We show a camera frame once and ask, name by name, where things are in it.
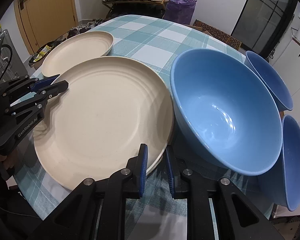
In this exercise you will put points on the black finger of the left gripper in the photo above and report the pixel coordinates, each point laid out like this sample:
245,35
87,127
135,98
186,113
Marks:
52,90

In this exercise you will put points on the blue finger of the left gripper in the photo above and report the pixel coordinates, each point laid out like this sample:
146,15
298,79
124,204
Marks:
39,84

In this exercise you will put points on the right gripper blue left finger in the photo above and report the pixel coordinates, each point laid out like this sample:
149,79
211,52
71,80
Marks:
142,168

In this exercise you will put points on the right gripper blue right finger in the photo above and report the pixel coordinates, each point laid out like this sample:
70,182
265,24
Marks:
171,168

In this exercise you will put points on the cream plate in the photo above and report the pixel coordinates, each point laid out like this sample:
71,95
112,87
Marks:
75,50
112,105

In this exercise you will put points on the cream plate front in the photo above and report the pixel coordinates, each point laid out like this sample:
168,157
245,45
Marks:
112,105

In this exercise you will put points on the large light blue bowl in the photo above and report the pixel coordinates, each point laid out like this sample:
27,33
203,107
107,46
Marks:
225,112

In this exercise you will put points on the dark blue bowl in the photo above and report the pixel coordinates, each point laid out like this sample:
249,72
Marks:
281,184
269,76

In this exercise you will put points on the dark blue bowl back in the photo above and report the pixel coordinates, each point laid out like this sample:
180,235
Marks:
269,76

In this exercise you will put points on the white kitchen cabinets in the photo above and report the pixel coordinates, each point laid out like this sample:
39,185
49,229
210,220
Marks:
288,66

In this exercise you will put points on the person's left hand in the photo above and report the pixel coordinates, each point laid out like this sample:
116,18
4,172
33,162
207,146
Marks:
6,162

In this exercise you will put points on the teal checkered tablecloth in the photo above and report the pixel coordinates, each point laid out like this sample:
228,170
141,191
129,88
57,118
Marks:
156,215

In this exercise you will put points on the cream trash bin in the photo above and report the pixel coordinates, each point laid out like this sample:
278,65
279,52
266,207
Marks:
37,58

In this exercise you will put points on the wooden door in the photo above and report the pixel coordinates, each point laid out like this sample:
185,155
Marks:
42,21

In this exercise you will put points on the patterned cardboard box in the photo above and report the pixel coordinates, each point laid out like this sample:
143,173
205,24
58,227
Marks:
218,34

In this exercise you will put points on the purple plastic bag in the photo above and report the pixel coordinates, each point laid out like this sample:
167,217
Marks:
180,11

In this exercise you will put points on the black framed glass door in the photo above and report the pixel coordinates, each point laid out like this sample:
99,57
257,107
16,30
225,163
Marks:
262,23

